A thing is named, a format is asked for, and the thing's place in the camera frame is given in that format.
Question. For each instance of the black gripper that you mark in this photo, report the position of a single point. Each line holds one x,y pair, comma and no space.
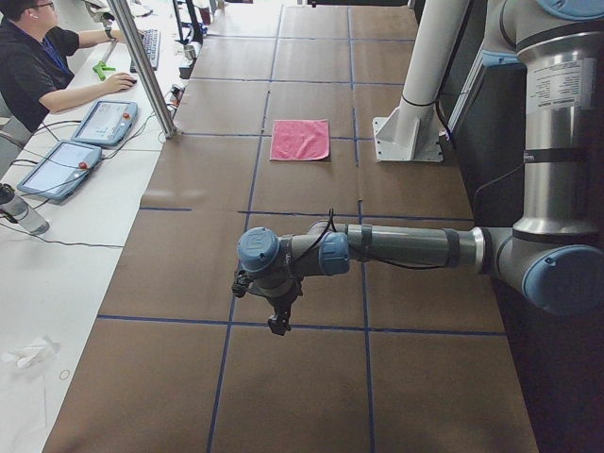
280,301

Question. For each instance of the pink towel with white edge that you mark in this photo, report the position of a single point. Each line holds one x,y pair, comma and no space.
300,140

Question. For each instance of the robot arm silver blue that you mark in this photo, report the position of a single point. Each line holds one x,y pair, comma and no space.
549,255

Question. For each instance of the crumpled white tissue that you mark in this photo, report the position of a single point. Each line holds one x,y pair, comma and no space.
40,350

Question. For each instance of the upper blue teach pendant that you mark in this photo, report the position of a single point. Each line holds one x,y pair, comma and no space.
106,123

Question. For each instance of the blue teach pendant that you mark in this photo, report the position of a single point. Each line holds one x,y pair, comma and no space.
61,171
106,123

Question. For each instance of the lower blue teach pendant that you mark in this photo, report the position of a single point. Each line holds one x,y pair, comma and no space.
61,171

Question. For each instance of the metal cup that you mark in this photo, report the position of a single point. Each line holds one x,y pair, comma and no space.
189,52

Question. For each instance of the grey water bottle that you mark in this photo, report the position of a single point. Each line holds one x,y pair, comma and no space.
21,212

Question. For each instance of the black keyboard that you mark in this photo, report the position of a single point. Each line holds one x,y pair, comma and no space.
151,46

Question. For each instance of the green plastic tool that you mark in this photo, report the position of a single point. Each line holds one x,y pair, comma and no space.
100,70

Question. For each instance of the seated person in black shirt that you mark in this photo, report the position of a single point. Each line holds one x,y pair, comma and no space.
35,76

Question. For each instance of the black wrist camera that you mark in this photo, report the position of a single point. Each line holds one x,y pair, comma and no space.
241,283

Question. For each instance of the aluminium frame post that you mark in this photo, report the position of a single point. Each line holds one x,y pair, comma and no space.
122,14

